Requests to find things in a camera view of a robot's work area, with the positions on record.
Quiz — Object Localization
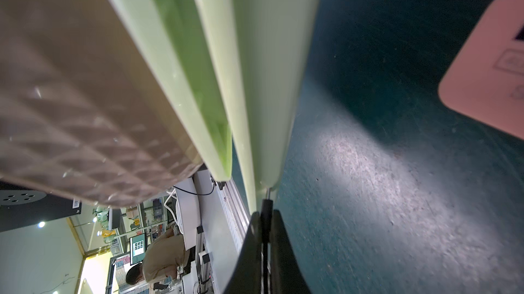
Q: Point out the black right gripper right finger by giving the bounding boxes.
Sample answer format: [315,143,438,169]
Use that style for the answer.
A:
[270,209,311,294]

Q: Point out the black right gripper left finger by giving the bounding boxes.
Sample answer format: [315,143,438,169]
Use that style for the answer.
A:
[224,212,262,294]

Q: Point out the green electronic kitchen scale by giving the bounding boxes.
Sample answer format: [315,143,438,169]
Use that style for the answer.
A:
[109,0,319,212]

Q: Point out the pink white power strip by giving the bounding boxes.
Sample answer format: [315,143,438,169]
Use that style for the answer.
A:
[438,0,523,139]

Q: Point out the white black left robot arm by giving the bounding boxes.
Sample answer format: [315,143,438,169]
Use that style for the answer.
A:
[0,181,82,232]

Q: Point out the seated person in background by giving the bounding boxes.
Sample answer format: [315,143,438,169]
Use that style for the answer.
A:
[126,227,194,289]

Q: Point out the background computer monitor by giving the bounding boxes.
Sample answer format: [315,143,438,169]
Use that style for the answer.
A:
[129,233,147,265]

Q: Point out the pink square panda bowl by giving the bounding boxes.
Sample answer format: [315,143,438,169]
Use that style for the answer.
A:
[1,0,203,208]

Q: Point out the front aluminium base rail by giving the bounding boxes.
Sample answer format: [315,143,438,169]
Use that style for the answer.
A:
[192,169,251,294]

